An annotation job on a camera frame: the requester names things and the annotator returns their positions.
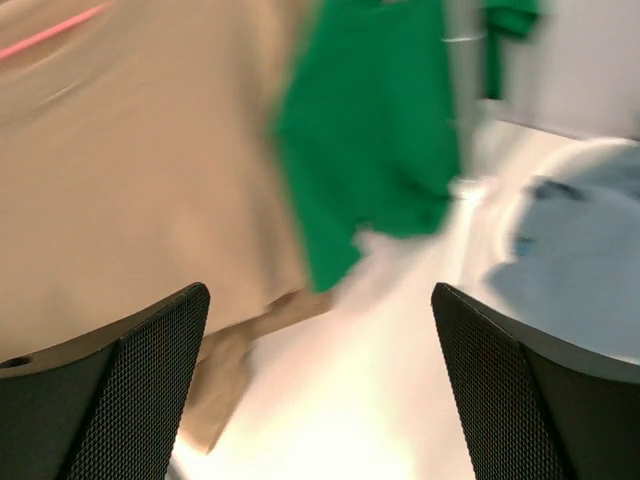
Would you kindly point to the white plastic laundry basket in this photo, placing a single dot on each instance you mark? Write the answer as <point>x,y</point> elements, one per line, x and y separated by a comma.
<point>538,156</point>

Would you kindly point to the green t shirt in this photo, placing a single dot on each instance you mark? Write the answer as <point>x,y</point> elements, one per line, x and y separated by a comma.
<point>366,131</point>

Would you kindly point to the pink wire hanger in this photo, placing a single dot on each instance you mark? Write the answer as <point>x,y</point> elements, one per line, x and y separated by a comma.
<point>42,36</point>

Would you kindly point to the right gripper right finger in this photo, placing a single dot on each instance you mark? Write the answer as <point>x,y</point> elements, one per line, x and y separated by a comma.
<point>531,405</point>

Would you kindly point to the grey blue t shirt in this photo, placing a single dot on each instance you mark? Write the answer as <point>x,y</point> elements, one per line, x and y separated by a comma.
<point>574,271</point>

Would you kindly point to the white metal clothes rack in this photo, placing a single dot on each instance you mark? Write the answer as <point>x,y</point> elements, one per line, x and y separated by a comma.
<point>464,38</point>

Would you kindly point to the beige t shirt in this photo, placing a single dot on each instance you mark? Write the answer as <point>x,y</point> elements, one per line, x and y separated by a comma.
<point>136,159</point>

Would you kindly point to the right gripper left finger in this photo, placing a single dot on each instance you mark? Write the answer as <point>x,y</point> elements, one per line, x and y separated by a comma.
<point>107,404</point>

